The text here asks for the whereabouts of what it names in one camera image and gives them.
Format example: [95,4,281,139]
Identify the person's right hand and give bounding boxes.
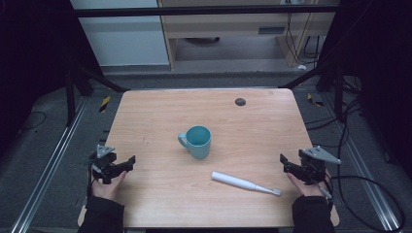
[286,172,332,198]

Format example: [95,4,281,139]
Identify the person's left hand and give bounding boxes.
[90,170,128,201]

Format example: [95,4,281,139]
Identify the black floor cable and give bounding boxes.
[17,111,48,134]

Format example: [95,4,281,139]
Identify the white cabinet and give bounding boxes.
[69,0,171,68]

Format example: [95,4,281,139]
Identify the aluminium floor rail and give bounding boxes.
[9,96,90,233]
[320,93,404,232]

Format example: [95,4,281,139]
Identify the black hanging cables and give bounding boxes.
[285,12,325,66]

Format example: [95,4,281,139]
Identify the black floor cables bundle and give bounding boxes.
[304,76,365,178]

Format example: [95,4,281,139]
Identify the black metal stand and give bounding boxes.
[63,62,130,128]
[279,61,349,123]

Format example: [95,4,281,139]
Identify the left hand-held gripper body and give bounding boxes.
[88,144,119,185]

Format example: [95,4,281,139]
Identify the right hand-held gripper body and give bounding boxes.
[297,146,342,186]

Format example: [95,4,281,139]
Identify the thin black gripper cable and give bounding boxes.
[86,158,95,199]

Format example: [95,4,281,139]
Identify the yellow black tape marker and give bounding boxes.
[306,92,326,108]
[98,95,112,114]

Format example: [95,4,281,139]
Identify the white electric toothbrush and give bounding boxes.
[211,170,283,197]

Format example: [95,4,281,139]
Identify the light wooden desk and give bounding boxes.
[156,0,340,70]

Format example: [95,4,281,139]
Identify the teal ceramic mug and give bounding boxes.
[177,124,213,160]

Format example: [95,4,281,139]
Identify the black horizontal frame bar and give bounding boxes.
[71,4,340,18]

